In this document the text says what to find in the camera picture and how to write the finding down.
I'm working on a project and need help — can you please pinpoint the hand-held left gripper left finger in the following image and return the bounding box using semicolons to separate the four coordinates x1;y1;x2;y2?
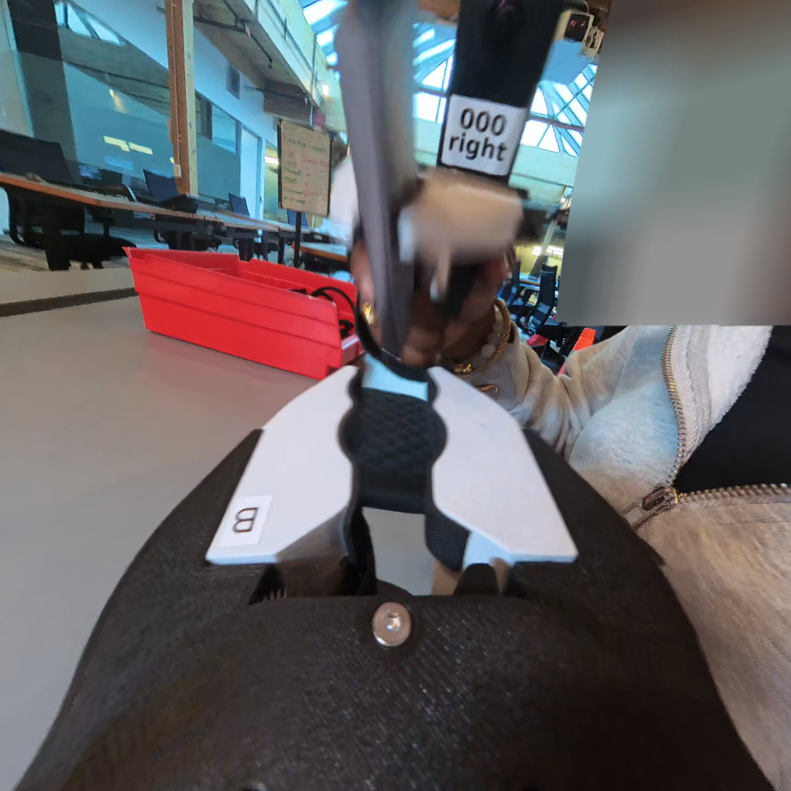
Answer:
205;365;378;595

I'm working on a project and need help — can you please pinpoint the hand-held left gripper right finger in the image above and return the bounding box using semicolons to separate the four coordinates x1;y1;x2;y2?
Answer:
422;366;580;572

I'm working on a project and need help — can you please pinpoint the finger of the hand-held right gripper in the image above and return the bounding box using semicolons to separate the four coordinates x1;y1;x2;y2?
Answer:
329;157;362;248

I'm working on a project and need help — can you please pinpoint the slim grey usb hub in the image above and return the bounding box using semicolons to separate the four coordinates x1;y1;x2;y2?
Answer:
337;0;422;360

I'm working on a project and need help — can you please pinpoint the red plastic bin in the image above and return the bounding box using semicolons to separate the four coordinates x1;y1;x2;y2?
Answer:
122;246;365;379

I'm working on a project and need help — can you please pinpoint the person's right forearm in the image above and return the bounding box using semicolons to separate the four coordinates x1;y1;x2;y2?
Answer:
494;337;619;452

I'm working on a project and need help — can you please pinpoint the person's right hand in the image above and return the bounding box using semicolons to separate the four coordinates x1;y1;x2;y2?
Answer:
349;247;515;374

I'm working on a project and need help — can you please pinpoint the whiteboard on stand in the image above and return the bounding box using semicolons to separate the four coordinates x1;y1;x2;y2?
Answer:
277;119;333;217

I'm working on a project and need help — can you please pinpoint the person's black top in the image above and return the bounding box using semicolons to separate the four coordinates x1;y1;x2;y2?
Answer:
672;326;791;493

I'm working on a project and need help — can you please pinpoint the person's grey hoodie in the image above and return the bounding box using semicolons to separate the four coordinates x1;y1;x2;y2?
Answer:
556;324;791;791

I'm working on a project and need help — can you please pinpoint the background desk with chairs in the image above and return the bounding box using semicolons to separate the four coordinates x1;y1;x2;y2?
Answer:
0;130;350;271

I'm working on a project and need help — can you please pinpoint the black coiled cable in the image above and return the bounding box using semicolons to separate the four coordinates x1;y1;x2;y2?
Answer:
308;286;360;348

